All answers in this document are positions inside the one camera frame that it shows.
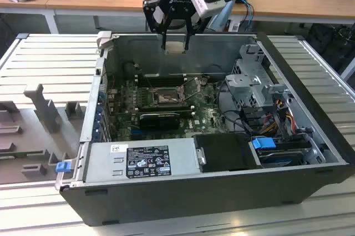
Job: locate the graphics card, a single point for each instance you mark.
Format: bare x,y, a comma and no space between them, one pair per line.
158,121

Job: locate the grey parts rack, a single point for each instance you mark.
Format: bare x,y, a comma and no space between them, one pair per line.
33,136

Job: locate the black open PC case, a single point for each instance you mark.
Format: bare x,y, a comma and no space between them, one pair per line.
194,200

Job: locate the black plastic bay cover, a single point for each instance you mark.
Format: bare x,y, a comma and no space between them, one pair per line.
224,150

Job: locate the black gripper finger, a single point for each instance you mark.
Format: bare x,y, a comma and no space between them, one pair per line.
148,14
189,29

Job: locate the blue plastic case latch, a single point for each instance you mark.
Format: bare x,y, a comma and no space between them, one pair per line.
62,168

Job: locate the CPU socket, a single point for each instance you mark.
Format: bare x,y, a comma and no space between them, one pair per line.
166,97

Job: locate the RAM slot with white clips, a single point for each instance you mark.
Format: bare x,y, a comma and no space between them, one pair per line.
186,114
166,80
166,74
186,108

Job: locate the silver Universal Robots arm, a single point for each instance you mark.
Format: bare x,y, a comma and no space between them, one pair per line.
226,11

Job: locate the green motherboard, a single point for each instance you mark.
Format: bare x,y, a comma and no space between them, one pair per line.
206,114

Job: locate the silver power supply unit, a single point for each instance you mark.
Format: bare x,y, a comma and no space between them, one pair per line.
97,161

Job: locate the hard disk in blue carrier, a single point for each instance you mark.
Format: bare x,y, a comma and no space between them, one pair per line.
263,143

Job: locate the grey metal drive cage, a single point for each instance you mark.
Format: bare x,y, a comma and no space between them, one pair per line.
244,83

